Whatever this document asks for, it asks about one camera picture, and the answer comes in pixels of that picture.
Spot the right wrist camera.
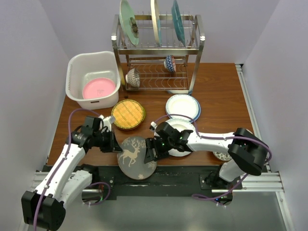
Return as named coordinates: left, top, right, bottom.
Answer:
left=149, top=121, right=157, bottom=131

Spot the white scalloped plate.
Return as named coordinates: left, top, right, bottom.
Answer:
left=166, top=118, right=195, bottom=157

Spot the light green plate in rack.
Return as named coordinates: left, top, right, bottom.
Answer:
left=119, top=0, right=139, bottom=47

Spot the white plate on blue plate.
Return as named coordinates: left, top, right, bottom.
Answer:
left=165, top=94, right=200, bottom=121

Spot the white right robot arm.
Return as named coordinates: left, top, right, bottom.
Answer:
left=144, top=122, right=271, bottom=189

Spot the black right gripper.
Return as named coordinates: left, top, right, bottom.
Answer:
left=144, top=136, right=174, bottom=164

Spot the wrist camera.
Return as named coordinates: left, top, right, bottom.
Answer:
left=98, top=115, right=115, bottom=131
left=149, top=121, right=157, bottom=131

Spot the yellow woven pattern plate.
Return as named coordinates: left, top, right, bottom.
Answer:
left=111, top=99, right=145, bottom=130

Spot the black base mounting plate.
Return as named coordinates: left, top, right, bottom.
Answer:
left=43, top=165, right=244, bottom=202

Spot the stainless steel dish rack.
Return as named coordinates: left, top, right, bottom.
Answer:
left=111, top=13, right=205, bottom=94

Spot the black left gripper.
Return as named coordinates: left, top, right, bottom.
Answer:
left=93, top=128, right=122, bottom=153

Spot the blue zigzag patterned bowl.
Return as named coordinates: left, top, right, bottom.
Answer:
left=164, top=55, right=176, bottom=73

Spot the white plastic bin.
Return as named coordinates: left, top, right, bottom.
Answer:
left=65, top=51, right=121, bottom=110

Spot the aluminium frame rail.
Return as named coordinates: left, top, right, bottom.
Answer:
left=235, top=64, right=295, bottom=231

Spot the cream rimmed plate in rack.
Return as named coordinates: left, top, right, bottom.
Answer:
left=151, top=0, right=161, bottom=47

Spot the floral patterned small bowl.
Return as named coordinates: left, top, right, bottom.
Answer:
left=213, top=152, right=232, bottom=162

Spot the grey patterned bowl in rack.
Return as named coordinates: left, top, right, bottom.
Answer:
left=125, top=68, right=140, bottom=88

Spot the teal plate in rack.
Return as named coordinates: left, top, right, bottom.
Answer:
left=171, top=0, right=186, bottom=46

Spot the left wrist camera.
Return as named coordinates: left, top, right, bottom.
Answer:
left=98, top=115, right=115, bottom=131

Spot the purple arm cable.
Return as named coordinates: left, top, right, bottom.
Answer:
left=32, top=108, right=113, bottom=231
left=154, top=114, right=272, bottom=206

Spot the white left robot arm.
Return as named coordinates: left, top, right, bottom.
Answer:
left=21, top=115, right=122, bottom=231

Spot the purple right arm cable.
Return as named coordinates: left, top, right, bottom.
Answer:
left=154, top=114, right=272, bottom=206

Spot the pink plate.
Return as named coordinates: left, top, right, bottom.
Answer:
left=82, top=78, right=116, bottom=99

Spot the grey reindeer snowflake plate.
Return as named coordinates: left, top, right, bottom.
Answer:
left=117, top=136, right=157, bottom=180

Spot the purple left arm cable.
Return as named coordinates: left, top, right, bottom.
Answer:
left=32, top=108, right=113, bottom=231

